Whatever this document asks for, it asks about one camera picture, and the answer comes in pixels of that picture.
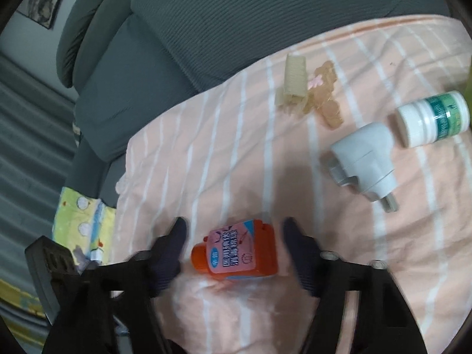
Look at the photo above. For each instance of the grey plug-in adapter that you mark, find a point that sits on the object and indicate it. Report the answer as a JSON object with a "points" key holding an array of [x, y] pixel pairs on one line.
{"points": [[368, 162]]}

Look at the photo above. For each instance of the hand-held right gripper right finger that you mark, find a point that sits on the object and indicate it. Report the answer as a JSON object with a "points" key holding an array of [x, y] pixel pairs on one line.
{"points": [[298, 254]]}

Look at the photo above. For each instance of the grey sofa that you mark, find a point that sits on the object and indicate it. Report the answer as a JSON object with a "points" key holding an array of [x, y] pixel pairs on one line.
{"points": [[184, 44]]}

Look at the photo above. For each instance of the white bottle green label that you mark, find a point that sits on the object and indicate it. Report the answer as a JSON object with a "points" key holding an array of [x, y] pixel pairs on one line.
{"points": [[424, 118]]}

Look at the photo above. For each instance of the orange bottle pink label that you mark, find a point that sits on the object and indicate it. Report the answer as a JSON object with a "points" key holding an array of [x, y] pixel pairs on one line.
{"points": [[236, 254]]}

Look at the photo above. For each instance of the yellow cartoon printed cloth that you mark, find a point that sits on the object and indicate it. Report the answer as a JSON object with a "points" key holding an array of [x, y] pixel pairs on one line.
{"points": [[81, 214]]}

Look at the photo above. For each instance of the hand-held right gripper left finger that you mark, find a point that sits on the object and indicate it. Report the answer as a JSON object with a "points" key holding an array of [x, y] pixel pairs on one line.
{"points": [[173, 250]]}

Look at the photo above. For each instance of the peach striped blanket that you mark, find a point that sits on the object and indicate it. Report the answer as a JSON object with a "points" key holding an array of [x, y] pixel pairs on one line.
{"points": [[239, 155]]}

